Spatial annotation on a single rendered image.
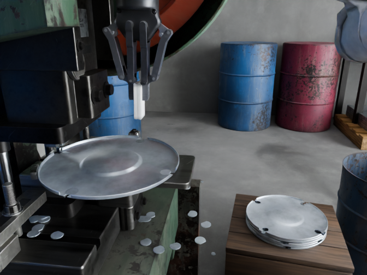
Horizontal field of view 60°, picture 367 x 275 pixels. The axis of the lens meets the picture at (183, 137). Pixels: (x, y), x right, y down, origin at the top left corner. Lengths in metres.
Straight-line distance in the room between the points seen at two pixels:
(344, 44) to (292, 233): 0.70
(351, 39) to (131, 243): 0.58
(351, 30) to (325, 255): 0.76
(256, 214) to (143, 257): 0.69
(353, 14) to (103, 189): 0.55
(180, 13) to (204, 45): 2.98
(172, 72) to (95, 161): 3.35
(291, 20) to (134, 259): 3.57
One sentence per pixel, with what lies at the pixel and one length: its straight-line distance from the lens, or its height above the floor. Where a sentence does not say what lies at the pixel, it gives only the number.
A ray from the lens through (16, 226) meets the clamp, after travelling 0.62.
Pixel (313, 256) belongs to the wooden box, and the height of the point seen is 0.35.
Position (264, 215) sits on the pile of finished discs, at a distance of 1.26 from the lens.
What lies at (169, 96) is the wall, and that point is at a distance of 4.05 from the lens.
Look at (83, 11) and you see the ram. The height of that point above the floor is 1.09.
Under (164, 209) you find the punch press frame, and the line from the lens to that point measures 0.78.
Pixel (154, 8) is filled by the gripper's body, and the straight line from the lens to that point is 0.59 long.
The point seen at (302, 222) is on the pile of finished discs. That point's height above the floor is 0.39.
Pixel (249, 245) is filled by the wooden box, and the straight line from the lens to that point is 1.17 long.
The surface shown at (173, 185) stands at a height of 0.78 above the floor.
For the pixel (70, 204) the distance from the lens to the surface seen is 0.67.
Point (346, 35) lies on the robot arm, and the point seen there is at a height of 1.04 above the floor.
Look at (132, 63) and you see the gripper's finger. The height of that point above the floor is 1.00.
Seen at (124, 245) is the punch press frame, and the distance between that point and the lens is 0.68.
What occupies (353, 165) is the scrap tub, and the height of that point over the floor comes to 0.42.
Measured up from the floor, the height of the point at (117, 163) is 0.79.
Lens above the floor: 1.06
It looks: 20 degrees down
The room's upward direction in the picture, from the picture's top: straight up
